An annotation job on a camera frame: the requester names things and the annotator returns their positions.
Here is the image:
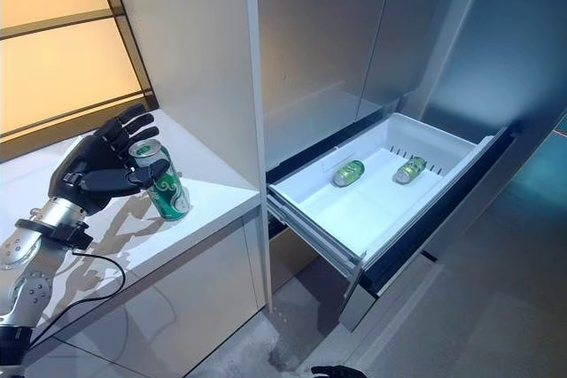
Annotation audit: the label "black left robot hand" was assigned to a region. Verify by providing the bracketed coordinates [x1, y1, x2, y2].
[47, 103, 170, 216]

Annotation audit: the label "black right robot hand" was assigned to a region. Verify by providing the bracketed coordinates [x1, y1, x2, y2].
[311, 364, 369, 378]

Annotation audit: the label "tall green beer can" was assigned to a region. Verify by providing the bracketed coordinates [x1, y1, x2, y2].
[128, 138, 191, 222]

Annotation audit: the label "fridge drawer with white bin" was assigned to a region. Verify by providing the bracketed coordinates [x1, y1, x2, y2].
[267, 112, 510, 321]

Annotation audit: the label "stainless steel fridge door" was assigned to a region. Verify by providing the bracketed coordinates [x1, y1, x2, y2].
[356, 0, 493, 122]
[256, 0, 398, 162]

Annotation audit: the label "brown cardboard box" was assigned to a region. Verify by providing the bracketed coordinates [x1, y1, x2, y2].
[268, 227, 311, 293]

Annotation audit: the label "tall white cabinet panel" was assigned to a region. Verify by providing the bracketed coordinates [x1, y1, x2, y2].
[105, 0, 274, 308]

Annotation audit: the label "white counter cabinet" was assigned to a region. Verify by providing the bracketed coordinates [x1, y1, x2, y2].
[0, 107, 267, 378]

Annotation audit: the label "short green soda can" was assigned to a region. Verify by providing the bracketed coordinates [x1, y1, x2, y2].
[392, 156, 428, 184]
[332, 159, 367, 188]

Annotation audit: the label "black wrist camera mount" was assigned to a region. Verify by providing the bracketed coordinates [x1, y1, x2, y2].
[15, 217, 94, 251]

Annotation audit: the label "backlit panel with black frame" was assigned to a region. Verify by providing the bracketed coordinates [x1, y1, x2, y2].
[0, 0, 160, 144]

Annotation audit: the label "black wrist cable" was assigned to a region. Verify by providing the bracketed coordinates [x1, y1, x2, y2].
[27, 248, 128, 355]

